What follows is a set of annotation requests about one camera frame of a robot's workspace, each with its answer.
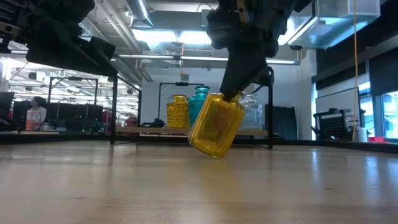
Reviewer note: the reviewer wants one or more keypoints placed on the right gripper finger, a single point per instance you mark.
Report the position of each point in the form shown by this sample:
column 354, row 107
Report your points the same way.
column 271, row 76
column 244, row 71

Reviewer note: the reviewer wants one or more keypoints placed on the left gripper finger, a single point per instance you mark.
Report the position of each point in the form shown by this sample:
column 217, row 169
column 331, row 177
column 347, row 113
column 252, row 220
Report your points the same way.
column 68, row 57
column 104, row 48

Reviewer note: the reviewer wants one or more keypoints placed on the clear flat-shouldered ribbed vase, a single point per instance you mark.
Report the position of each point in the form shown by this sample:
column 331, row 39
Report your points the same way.
column 253, row 113

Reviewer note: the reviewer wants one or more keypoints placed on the teal diamond-pattern square vase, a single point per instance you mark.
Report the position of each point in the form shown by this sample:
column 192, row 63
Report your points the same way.
column 196, row 105

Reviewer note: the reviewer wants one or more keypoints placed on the yellow ribbed urn-shaped vase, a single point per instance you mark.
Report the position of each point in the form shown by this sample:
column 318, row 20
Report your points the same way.
column 217, row 124

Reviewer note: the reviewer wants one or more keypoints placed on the yellow diamond-pattern squat vase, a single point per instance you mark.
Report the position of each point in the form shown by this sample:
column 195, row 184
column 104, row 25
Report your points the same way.
column 177, row 113

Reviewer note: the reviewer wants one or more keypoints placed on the background black robot arm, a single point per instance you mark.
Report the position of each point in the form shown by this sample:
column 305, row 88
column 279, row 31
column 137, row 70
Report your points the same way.
column 155, row 123

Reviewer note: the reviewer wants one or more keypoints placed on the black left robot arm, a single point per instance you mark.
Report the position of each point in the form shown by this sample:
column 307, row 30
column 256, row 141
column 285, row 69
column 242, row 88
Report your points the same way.
column 62, row 9

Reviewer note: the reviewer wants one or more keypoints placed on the long ceiling light strip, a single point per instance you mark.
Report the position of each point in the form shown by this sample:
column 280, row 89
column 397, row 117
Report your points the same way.
column 199, row 58

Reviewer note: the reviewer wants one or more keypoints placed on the dark blue board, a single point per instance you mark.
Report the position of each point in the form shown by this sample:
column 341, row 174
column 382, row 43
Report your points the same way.
column 284, row 121

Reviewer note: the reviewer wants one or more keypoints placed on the person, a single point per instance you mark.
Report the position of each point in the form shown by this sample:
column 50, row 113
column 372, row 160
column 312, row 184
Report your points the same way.
column 40, row 107

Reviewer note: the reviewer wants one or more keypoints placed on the black desk partition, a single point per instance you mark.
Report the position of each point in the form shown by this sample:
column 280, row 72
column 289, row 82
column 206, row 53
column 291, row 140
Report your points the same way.
column 74, row 116

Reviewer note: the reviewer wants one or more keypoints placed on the red chair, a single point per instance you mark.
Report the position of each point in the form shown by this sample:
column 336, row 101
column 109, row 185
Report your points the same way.
column 130, row 122
column 106, row 119

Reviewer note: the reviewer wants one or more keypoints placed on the white board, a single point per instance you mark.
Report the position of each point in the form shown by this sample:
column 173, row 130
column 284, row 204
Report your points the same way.
column 339, row 99

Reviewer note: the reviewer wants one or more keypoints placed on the orange box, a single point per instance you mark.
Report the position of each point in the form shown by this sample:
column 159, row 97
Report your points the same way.
column 32, row 120

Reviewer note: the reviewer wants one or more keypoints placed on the black monitor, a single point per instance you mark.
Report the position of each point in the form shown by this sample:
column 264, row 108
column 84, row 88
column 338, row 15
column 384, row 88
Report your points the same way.
column 6, row 102

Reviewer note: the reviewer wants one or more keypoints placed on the white paper roll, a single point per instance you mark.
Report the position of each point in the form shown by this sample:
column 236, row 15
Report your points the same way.
column 362, row 135

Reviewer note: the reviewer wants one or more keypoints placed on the black roller blind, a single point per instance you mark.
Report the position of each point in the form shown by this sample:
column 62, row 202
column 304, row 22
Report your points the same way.
column 384, row 77

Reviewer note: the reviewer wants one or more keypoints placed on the pink tray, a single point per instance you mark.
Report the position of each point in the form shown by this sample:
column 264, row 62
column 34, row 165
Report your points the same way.
column 377, row 139

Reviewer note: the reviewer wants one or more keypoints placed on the black background rig frame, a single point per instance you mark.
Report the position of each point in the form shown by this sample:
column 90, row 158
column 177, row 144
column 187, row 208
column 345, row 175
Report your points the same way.
column 74, row 78
column 182, row 83

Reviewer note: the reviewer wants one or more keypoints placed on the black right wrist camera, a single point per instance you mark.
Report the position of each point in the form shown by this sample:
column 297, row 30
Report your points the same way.
column 217, row 29

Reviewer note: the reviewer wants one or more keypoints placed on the silver spiral ceiling duct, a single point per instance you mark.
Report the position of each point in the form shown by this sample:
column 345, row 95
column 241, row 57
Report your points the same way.
column 140, row 9

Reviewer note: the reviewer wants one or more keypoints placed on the grey wall vent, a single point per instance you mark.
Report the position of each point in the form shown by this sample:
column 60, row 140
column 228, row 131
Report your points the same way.
column 185, row 77

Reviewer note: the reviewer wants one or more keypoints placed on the black frame wooden shelf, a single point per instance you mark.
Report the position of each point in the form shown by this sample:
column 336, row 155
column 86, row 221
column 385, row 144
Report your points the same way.
column 149, row 130

